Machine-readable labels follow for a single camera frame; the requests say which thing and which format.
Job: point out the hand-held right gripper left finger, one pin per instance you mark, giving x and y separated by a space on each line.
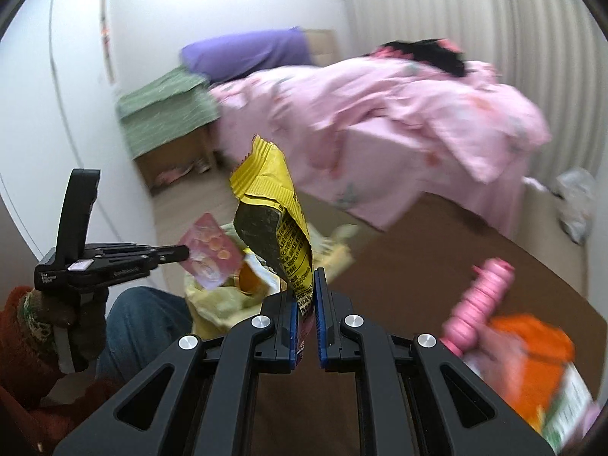
293 332

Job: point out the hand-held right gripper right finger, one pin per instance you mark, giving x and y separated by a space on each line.
322 323

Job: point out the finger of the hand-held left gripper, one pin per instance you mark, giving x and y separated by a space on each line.
166 252

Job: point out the pink snack packet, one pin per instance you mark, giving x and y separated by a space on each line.
211 247

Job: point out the yellow bag lined bin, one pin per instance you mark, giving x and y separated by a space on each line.
213 304

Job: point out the yellow snack wrapper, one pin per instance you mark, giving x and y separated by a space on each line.
280 185

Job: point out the orange snack packet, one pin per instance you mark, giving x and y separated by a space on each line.
527 356

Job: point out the person's left forearm red sleeve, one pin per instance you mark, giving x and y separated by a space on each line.
23 361

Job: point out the person's left hand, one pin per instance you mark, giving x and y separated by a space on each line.
88 330

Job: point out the person's leg in jeans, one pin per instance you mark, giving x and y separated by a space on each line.
142 323

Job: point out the pink slipper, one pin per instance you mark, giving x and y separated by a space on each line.
171 178

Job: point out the small sneaker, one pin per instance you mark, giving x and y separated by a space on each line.
200 166

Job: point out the brown table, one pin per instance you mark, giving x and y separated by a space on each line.
418 266

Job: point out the wooden nightstand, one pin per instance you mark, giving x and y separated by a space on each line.
209 142

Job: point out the green checked cloth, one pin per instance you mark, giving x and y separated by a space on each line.
161 104

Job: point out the bed with pink sheet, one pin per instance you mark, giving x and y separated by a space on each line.
403 171

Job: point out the purple pillow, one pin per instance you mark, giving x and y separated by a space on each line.
247 52

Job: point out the pink floral duvet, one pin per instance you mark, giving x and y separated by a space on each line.
356 90

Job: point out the white plastic bag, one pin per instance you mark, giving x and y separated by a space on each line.
577 204

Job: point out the black garment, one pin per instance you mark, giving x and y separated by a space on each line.
427 54

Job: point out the white curtain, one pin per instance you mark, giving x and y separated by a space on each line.
475 4

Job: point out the wall hanging strip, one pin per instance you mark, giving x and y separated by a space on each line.
107 33

